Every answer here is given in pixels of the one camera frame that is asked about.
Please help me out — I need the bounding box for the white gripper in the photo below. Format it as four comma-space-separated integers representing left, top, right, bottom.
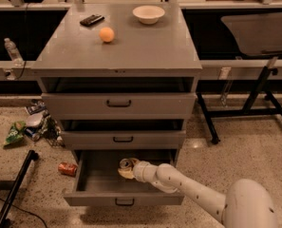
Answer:
118, 158, 158, 183

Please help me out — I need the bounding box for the orange soda can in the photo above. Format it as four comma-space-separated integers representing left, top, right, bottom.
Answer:
120, 158, 134, 169

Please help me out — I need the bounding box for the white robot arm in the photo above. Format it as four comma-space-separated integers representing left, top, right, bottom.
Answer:
118, 158, 278, 228

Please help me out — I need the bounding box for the grey bottom drawer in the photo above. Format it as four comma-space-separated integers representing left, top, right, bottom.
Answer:
64, 149, 184, 206

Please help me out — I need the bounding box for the grey drawer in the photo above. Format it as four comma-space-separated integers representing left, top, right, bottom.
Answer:
42, 93, 196, 116
61, 130, 186, 150
64, 149, 184, 206

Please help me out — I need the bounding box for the red crushed can on floor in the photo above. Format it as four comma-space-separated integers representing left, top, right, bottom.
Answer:
58, 162, 78, 177

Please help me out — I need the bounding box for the grey top drawer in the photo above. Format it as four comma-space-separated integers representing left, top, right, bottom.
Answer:
42, 93, 196, 116

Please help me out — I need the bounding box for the grey middle drawer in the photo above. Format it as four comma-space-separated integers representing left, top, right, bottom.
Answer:
61, 130, 186, 150

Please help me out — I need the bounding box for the grey metal drawer cabinet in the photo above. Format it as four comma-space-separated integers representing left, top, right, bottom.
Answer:
31, 2, 203, 163

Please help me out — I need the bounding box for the pile of floor litter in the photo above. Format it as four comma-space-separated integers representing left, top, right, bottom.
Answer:
25, 99, 64, 146

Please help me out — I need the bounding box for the green chip bag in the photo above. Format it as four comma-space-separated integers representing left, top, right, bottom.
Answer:
4, 121, 26, 146

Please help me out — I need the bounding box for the orange fruit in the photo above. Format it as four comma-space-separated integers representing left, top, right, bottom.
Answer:
99, 28, 115, 43

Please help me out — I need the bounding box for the black stand leg left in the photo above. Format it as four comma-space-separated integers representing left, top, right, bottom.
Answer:
0, 150, 39, 228

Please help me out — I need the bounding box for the black snack bar wrapper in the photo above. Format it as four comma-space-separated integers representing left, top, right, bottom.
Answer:
80, 14, 104, 27

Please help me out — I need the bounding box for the white paper bowl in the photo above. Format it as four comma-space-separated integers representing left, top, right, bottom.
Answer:
132, 6, 165, 25

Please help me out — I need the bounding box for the clear plastic water bottle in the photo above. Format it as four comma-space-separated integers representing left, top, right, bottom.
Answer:
4, 38, 24, 67

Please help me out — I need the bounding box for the black folding table stand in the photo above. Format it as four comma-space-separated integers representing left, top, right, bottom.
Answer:
197, 12, 282, 144

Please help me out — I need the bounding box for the black floor cable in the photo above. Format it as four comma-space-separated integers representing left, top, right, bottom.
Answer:
0, 190, 49, 228

